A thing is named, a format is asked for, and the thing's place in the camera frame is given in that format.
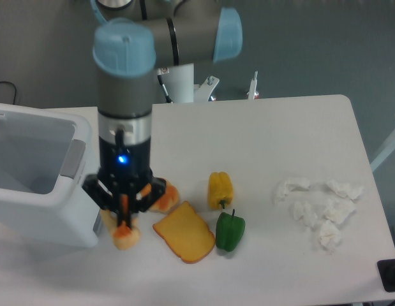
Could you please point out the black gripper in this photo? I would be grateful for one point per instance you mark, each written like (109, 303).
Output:
(122, 167)

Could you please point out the orange croissant bread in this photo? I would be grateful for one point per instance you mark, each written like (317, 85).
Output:
(123, 236)

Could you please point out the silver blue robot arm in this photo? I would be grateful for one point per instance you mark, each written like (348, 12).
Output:
(134, 40)

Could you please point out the round knotted bread roll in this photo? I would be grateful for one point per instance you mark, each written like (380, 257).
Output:
(166, 202)

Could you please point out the square toast bread slice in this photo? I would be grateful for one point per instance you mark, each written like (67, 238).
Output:
(186, 234)

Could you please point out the white trash can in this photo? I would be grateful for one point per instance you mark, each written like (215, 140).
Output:
(44, 159)

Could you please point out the yellow bell pepper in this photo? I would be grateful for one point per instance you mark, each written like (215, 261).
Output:
(220, 191)

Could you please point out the green bell pepper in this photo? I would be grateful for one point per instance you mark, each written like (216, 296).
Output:
(229, 231)

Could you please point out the crumpled white tissue top left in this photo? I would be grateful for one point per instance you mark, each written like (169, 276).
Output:
(285, 187)

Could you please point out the crumpled white tissue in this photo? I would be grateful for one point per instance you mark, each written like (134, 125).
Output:
(285, 187)
(329, 237)
(345, 190)
(304, 211)
(337, 210)

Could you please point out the crumpled white tissue middle left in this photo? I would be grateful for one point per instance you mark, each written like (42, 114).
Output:
(304, 211)

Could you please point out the crumpled white tissue bottom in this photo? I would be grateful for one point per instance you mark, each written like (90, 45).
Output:
(329, 237)

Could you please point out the crumpled white tissue middle right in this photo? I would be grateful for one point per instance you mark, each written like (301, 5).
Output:
(337, 210)

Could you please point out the crumpled white tissue top right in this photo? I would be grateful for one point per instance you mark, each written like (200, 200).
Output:
(345, 190)

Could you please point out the black device at edge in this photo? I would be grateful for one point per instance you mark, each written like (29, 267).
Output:
(386, 270)

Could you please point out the white frame at right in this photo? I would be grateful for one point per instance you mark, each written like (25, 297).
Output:
(383, 152)

